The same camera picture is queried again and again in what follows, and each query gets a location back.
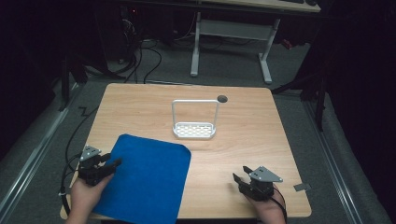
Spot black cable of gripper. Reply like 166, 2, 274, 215
270, 186, 289, 224
58, 105, 101, 217

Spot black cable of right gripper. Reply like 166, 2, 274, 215
270, 186, 289, 224

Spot black stand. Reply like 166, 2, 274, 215
270, 69, 329, 133
57, 55, 89, 113

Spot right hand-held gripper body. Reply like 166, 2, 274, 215
237, 165, 284, 202

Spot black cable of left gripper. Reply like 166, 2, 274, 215
58, 105, 101, 217

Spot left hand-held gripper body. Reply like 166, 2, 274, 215
78, 145, 108, 187

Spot grey tape piece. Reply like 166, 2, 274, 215
293, 182, 312, 192

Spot metal floor rail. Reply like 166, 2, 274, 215
0, 83, 86, 217
302, 98, 364, 224

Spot white-framed desk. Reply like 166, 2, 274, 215
190, 0, 322, 85

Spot blue cloth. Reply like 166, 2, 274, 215
92, 133, 192, 224

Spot dark computer tower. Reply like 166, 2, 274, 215
119, 5, 142, 64

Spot black floor cables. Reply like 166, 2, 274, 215
123, 39, 163, 85

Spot person's right hand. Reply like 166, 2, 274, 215
247, 189, 287, 224

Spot white rack with handle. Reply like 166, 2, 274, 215
171, 98, 220, 141

